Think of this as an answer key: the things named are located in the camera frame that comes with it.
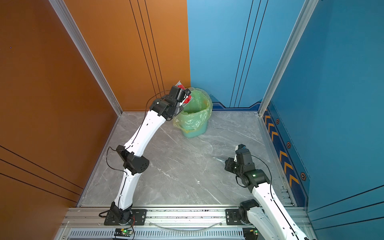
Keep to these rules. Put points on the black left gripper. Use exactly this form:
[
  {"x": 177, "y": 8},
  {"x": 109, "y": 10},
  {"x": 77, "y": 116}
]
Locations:
[{"x": 181, "y": 109}]

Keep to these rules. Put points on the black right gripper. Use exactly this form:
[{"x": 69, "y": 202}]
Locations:
[{"x": 228, "y": 165}]

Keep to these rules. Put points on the grey-green hand brush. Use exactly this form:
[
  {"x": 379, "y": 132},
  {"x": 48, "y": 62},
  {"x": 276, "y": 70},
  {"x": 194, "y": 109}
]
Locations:
[{"x": 220, "y": 160}]

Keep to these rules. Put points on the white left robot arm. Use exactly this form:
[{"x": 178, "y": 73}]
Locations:
[{"x": 134, "y": 162}]

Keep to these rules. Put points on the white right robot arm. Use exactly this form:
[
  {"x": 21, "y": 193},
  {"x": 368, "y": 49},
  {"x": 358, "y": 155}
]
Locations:
[{"x": 265, "y": 211}]

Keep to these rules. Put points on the red paper scrap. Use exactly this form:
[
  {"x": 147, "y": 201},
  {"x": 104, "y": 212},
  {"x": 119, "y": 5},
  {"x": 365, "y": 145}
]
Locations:
[{"x": 188, "y": 97}]

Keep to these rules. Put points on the green trash bin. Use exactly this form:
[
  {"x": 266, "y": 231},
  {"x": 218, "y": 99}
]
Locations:
[{"x": 194, "y": 133}]

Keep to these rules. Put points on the left green circuit board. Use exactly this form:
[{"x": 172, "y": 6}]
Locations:
[{"x": 124, "y": 233}]

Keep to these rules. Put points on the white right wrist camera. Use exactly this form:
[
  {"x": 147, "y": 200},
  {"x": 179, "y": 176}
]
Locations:
[{"x": 239, "y": 147}]

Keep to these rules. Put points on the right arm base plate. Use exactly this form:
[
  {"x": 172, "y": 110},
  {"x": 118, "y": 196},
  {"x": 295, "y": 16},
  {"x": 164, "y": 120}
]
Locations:
[{"x": 233, "y": 217}]

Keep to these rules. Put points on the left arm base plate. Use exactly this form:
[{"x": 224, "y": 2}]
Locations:
[{"x": 134, "y": 217}]

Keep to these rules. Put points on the aluminium front rail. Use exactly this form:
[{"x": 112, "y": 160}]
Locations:
[{"x": 169, "y": 217}]

